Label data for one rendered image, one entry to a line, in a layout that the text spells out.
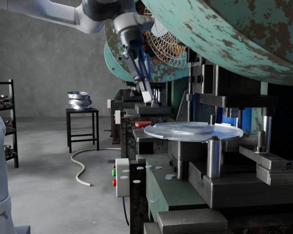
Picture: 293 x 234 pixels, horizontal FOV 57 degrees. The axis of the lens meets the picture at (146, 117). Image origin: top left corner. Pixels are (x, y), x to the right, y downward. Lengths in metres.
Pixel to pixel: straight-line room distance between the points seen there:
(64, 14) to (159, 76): 1.25
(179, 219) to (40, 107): 7.13
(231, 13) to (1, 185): 0.75
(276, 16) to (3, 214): 0.83
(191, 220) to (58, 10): 0.75
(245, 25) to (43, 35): 7.38
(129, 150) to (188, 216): 1.80
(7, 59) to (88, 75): 2.03
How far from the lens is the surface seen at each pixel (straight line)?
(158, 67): 2.12
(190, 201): 0.68
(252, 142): 0.82
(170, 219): 0.61
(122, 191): 1.06
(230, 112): 0.83
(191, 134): 0.76
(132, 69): 0.88
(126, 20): 0.92
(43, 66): 7.57
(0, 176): 0.88
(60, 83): 7.48
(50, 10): 0.98
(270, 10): 0.36
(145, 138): 0.72
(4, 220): 0.93
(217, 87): 0.76
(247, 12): 0.35
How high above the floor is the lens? 0.93
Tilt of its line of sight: 8 degrees down
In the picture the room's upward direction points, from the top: straight up
